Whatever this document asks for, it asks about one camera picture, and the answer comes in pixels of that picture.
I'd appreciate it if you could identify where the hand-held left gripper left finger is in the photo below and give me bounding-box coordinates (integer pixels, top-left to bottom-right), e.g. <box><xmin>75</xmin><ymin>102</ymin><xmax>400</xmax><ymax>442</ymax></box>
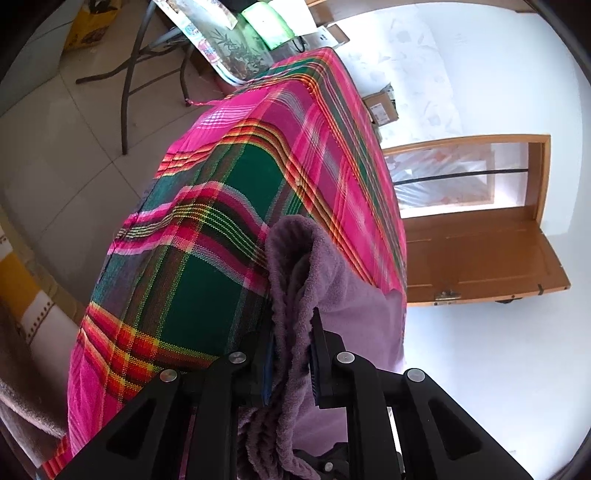
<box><xmin>55</xmin><ymin>330</ymin><xmax>278</xmax><ymax>480</ymax></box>

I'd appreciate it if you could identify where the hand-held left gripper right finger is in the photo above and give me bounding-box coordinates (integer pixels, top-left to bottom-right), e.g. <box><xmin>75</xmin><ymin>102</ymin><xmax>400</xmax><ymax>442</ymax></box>
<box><xmin>308</xmin><ymin>307</ymin><xmax>532</xmax><ymax>480</ymax></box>

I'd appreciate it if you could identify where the purple fleece garment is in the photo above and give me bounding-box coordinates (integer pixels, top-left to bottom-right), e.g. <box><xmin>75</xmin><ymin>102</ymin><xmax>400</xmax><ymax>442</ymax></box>
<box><xmin>235</xmin><ymin>216</ymin><xmax>407</xmax><ymax>480</ymax></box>

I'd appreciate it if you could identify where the plaid bed sheet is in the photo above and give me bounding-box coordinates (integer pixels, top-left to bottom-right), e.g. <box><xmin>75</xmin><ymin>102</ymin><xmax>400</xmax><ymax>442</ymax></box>
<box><xmin>41</xmin><ymin>46</ymin><xmax>408</xmax><ymax>480</ymax></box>

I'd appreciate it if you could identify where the wooden door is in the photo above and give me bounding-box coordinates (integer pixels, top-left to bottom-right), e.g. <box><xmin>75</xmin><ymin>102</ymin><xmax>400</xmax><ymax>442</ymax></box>
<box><xmin>406</xmin><ymin>205</ymin><xmax>571</xmax><ymax>306</ymax></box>

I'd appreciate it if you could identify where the clear printed door curtain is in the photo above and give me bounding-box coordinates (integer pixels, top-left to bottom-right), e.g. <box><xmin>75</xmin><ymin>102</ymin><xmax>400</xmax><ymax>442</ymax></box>
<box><xmin>385</xmin><ymin>144</ymin><xmax>529</xmax><ymax>213</ymax></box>

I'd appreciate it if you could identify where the brown cardboard box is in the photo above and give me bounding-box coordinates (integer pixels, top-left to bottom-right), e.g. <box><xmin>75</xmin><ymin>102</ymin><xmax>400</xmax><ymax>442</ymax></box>
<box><xmin>362</xmin><ymin>83</ymin><xmax>399</xmax><ymax>125</ymax></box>

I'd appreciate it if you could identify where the folding table with printed top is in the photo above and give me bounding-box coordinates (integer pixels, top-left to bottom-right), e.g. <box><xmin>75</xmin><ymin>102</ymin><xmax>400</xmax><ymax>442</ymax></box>
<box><xmin>76</xmin><ymin>0</ymin><xmax>296</xmax><ymax>155</ymax></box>

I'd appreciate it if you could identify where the light green sheet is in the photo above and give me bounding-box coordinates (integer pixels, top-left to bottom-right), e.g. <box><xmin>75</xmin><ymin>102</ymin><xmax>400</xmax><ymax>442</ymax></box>
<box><xmin>242</xmin><ymin>2</ymin><xmax>295</xmax><ymax>49</ymax></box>

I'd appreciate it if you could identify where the yellow bag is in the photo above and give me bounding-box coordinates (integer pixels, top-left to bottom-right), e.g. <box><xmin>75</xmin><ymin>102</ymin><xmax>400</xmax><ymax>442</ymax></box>
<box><xmin>62</xmin><ymin>0</ymin><xmax>123</xmax><ymax>51</ymax></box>

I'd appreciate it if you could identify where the wooden door frame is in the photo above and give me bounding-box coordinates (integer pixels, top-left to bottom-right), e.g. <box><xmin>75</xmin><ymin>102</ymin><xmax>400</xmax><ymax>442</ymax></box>
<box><xmin>383</xmin><ymin>134</ymin><xmax>552</xmax><ymax>222</ymax></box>

